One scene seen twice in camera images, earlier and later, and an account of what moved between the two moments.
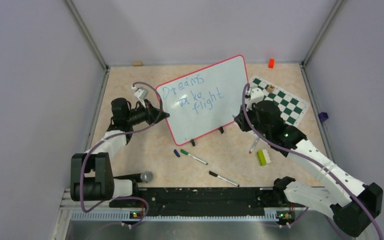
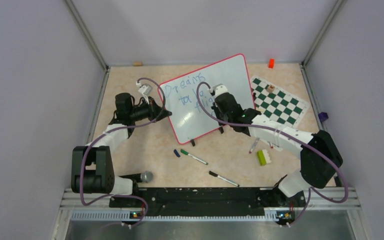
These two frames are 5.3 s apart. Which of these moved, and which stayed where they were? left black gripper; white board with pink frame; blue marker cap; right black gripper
Moved: right black gripper
Stayed: white board with pink frame; left black gripper; blue marker cap
